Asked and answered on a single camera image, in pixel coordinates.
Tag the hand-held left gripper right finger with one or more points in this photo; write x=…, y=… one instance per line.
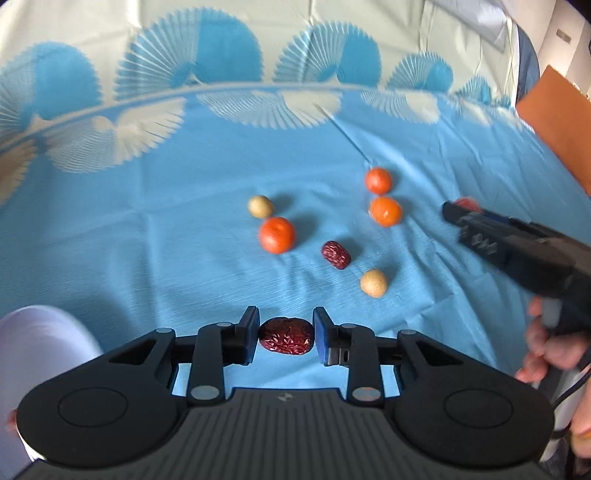
x=323, y=337

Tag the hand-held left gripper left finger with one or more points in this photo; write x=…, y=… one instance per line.
x=251, y=334

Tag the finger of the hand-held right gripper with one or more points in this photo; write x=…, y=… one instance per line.
x=475, y=230

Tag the red candy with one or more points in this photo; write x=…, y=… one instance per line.
x=467, y=203

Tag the red date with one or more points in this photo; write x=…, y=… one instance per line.
x=286, y=337
x=336, y=254

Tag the beige longan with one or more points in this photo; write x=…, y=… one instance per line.
x=261, y=206
x=373, y=282

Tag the pale round plate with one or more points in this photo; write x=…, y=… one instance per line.
x=41, y=350

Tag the person's right forearm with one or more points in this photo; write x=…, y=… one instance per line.
x=582, y=410

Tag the person's right hand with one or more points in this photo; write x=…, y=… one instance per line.
x=535, y=344

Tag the orange cardboard sheet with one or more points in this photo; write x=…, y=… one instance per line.
x=563, y=120

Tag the blue printed tablecloth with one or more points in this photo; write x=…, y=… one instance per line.
x=138, y=230

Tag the grey cover cloth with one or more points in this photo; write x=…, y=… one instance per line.
x=485, y=23

